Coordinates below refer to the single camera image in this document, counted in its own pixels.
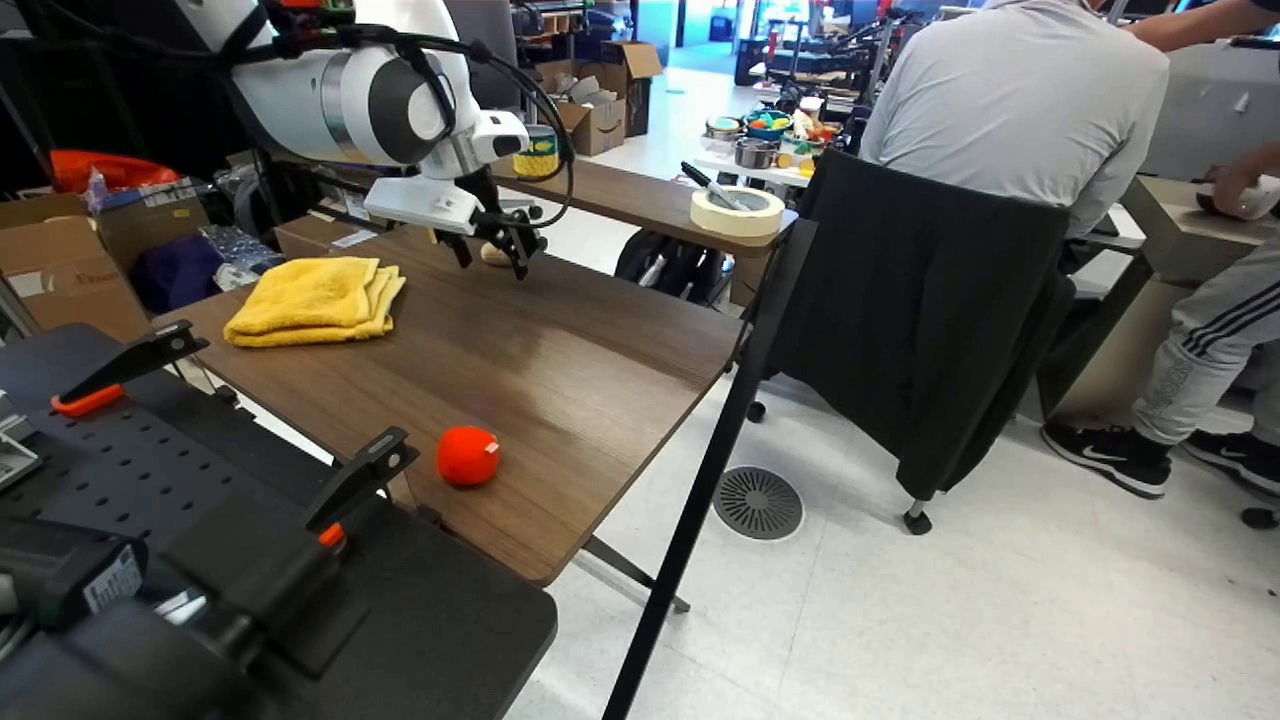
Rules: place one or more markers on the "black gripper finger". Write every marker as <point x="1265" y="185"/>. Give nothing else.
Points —
<point x="458" y="246"/>
<point x="523" y="249"/>

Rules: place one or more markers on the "beige potato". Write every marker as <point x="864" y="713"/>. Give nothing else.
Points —
<point x="495" y="255"/>

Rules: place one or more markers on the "black clamp orange handle left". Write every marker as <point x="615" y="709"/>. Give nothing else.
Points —
<point x="106" y="380"/>

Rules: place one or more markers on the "open cardboard box background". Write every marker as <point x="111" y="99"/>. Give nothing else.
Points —
<point x="601" y="101"/>

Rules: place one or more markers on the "person in grey striped trousers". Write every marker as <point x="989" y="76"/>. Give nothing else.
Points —
<point x="1216" y="335"/>

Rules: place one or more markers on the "black tripod pole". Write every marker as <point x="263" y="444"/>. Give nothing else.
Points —
<point x="784" y="262"/>

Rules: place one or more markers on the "cardboard box at left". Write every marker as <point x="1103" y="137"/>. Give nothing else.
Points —
<point x="111" y="270"/>

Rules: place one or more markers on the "white tape roll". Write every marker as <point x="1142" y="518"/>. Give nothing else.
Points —
<point x="736" y="214"/>

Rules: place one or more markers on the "black office chair with jacket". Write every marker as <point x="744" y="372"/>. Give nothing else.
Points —
<point x="924" y="310"/>

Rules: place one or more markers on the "wooden back table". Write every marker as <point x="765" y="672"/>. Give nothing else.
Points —
<point x="660" y="205"/>

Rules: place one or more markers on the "yellow green tin can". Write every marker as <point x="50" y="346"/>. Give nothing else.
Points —
<point x="539" y="159"/>

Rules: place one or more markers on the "black clamp orange trigger right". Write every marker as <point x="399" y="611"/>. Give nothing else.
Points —
<point x="290" y="573"/>

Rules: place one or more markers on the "round floor drain cover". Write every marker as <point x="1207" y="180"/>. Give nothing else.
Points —
<point x="759" y="506"/>

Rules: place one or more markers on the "yellow cloth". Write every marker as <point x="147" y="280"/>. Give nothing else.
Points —
<point x="317" y="303"/>

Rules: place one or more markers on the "person in grey shirt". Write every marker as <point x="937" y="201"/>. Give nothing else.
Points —
<point x="1022" y="99"/>

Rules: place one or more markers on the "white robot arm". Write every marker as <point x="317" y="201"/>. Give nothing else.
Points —
<point x="387" y="87"/>

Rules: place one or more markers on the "red tomato ball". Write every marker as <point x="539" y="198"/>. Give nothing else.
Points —
<point x="467" y="458"/>

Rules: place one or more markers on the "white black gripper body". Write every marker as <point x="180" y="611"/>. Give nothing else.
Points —
<point x="467" y="205"/>

